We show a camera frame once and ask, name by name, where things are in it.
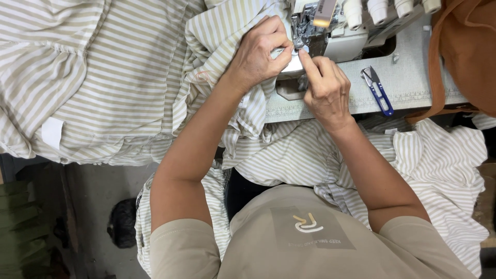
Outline white fabric label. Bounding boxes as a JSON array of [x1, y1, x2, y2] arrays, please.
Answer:
[[41, 117, 66, 150]]

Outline white overlock sewing machine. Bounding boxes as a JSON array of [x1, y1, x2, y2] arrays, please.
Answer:
[[277, 0, 442, 78]]

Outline blue handled thread snips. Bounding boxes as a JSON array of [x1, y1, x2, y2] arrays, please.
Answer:
[[360, 66, 395, 117]]

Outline person's right hand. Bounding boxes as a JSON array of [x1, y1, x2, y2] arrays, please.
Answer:
[[298, 49, 355, 132]]

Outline pile of beige striped fabric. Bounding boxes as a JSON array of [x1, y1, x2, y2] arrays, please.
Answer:
[[0, 0, 207, 167]]

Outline beige striped garment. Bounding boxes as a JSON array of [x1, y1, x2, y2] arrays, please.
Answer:
[[135, 0, 490, 278]]

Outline person's left hand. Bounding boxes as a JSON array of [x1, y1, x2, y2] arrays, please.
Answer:
[[224, 15, 295, 96]]

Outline stack of green fabric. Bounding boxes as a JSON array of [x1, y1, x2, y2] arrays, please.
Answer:
[[0, 180, 53, 279]]

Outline brown fabric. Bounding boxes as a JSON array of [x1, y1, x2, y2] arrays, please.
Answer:
[[405, 0, 496, 125]]

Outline person's beige t-shirt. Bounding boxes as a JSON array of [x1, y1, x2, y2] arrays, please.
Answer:
[[149, 184, 478, 279]]

